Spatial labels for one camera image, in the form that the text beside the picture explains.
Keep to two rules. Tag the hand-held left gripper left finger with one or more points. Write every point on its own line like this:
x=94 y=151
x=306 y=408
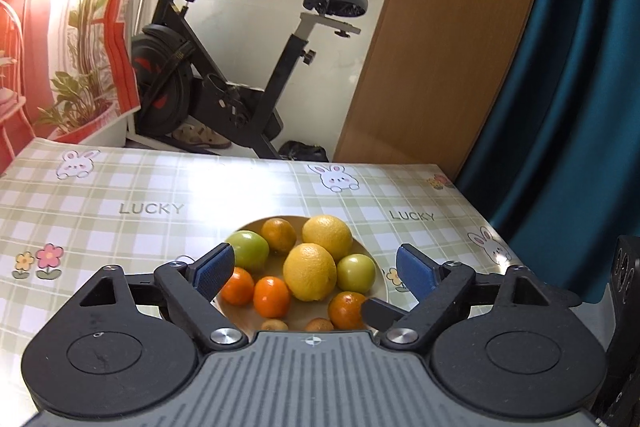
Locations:
x=215 y=267

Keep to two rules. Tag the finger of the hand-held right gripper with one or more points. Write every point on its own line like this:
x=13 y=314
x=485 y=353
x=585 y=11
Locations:
x=377 y=313

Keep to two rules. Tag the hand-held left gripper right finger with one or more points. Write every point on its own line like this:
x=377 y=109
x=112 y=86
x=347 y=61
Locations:
x=415 y=267

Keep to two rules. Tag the dark orange mandarin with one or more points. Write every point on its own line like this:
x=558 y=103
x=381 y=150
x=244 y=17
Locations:
x=346 y=311
x=279 y=234

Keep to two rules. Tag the orange tangerine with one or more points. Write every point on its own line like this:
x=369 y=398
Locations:
x=239 y=287
x=271 y=297

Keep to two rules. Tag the pale green jujube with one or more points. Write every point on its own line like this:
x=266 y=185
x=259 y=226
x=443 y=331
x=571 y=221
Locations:
x=356 y=273

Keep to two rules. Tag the brown longan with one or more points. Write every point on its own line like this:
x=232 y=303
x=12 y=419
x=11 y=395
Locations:
x=319 y=325
x=274 y=326

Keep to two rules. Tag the yellow lemon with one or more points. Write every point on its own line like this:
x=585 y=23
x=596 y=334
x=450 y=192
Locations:
x=327 y=234
x=310 y=272

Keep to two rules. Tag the cream round plate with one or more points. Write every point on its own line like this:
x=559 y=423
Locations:
x=297 y=312

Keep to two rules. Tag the brown sandals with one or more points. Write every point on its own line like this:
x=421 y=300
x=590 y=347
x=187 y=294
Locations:
x=200 y=137

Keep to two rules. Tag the black bag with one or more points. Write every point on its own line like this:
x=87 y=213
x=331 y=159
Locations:
x=302 y=152

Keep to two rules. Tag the teal curtain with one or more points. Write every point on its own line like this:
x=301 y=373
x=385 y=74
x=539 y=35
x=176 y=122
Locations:
x=575 y=107

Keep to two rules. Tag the black exercise bike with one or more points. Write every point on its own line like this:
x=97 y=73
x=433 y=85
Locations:
x=165 y=77

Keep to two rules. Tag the brown wooden panel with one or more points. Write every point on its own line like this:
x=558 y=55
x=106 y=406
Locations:
x=425 y=57

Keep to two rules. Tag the red plant wall poster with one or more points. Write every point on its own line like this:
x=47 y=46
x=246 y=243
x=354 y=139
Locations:
x=50 y=32

